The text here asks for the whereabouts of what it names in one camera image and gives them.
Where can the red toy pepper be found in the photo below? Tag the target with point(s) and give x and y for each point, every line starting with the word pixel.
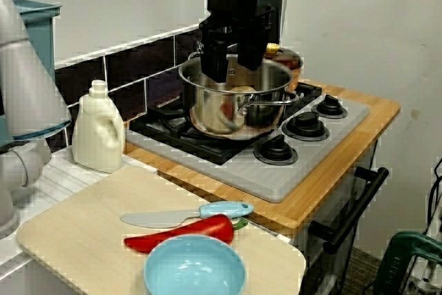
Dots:
pixel 200 231

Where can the grey stove top plate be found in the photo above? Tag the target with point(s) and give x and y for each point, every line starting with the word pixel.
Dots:
pixel 269 181

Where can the white panel board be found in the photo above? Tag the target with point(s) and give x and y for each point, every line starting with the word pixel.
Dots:
pixel 362 67

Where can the light wooden cutting board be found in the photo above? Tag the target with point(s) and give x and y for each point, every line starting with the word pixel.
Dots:
pixel 86 233

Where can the white detergent bottle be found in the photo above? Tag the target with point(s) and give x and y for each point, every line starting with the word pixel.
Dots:
pixel 96 136

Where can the white toy kitchen cabinet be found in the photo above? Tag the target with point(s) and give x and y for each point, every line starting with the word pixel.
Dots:
pixel 345 267

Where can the green power drill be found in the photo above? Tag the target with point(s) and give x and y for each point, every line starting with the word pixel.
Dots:
pixel 407 250

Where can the dark tile backsplash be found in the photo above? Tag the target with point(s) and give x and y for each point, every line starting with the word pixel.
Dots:
pixel 131 67

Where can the black stove knob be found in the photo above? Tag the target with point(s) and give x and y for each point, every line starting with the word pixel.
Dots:
pixel 276 151
pixel 329 106
pixel 305 127

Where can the black burner grate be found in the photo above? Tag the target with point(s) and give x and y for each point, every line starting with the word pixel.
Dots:
pixel 162 129
pixel 307 93

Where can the tan toy potato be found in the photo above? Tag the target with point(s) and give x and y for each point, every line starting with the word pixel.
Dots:
pixel 241 89

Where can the brown lid with yellow knob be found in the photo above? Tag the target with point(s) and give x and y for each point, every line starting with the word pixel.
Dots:
pixel 286 58

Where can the light blue bowl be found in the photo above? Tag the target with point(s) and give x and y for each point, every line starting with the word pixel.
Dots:
pixel 193 271

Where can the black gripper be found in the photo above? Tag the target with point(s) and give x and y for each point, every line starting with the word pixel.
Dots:
pixel 235 8

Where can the orange toy pot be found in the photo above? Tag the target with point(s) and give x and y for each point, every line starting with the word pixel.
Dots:
pixel 295 79

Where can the stainless steel pot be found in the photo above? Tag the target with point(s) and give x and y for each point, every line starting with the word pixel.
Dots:
pixel 207 115

